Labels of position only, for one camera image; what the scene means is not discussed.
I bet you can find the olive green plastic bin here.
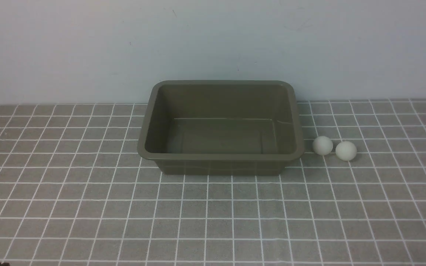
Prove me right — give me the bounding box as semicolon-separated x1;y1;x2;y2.
137;80;305;176

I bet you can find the white ping-pong ball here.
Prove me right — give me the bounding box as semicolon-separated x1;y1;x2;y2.
335;141;357;161
312;136;334;156

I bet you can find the grey checkered tablecloth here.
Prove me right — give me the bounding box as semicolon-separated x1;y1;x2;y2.
0;99;426;266

